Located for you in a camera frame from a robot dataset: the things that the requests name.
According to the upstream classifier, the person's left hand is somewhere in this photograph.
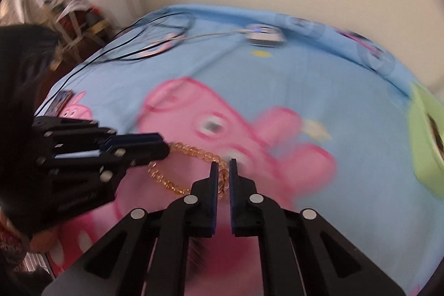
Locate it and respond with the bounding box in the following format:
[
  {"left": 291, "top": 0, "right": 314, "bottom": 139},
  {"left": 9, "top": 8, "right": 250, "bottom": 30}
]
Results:
[{"left": 29, "top": 226, "right": 58, "bottom": 251}]

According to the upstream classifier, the white square charger device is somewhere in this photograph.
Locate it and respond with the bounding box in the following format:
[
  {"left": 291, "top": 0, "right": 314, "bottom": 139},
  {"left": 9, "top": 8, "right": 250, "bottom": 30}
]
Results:
[{"left": 244, "top": 23, "right": 287, "bottom": 48}]

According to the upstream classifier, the amber bead necklace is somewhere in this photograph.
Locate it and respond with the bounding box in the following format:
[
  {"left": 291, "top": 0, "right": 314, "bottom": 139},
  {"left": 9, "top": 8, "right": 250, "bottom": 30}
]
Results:
[{"left": 148, "top": 141, "right": 231, "bottom": 197}]

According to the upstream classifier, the blue cartoon pig printed blanket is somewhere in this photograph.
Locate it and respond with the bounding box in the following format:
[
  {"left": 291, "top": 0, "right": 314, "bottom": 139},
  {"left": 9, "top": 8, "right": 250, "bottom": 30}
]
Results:
[{"left": 33, "top": 4, "right": 442, "bottom": 296}]

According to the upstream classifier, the black cable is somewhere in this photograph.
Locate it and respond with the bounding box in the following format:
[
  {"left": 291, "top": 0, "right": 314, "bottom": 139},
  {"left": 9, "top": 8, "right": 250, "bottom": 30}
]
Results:
[{"left": 34, "top": 12, "right": 195, "bottom": 111}]

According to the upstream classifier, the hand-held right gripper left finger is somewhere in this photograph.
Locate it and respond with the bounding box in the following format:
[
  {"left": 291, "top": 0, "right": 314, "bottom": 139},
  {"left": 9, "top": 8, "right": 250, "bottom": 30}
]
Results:
[{"left": 42, "top": 162, "right": 220, "bottom": 296}]

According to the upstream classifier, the cluttered wooden furniture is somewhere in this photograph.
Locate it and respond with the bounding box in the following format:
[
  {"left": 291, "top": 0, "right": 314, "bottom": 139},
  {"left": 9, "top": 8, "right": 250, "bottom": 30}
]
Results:
[{"left": 19, "top": 0, "right": 117, "bottom": 62}]

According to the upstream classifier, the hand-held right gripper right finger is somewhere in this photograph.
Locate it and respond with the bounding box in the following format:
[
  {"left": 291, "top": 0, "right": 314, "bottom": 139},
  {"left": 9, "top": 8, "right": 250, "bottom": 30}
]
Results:
[{"left": 228, "top": 158, "right": 407, "bottom": 296}]

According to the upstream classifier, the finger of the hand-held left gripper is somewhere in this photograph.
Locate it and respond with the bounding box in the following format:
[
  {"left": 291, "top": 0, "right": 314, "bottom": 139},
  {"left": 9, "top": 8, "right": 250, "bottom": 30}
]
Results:
[
  {"left": 32, "top": 116, "right": 164, "bottom": 157},
  {"left": 36, "top": 140, "right": 171, "bottom": 186}
]

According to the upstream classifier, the light green plastic basin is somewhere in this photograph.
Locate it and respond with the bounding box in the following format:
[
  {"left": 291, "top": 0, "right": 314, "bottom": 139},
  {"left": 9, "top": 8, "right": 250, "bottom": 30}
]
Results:
[{"left": 406, "top": 81, "right": 444, "bottom": 193}]

